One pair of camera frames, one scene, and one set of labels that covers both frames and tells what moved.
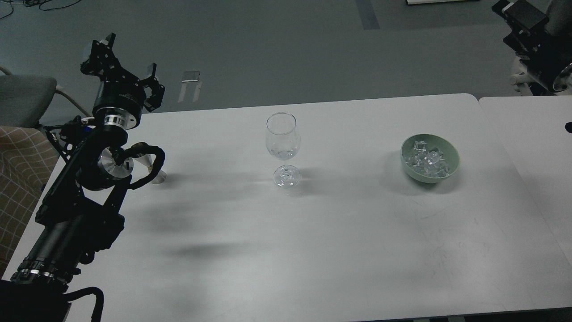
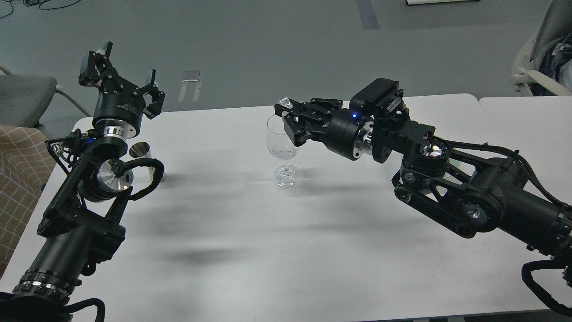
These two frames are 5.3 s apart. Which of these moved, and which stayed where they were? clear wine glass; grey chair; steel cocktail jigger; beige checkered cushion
Moved: steel cocktail jigger
Stayed: grey chair; clear wine glass; beige checkered cushion
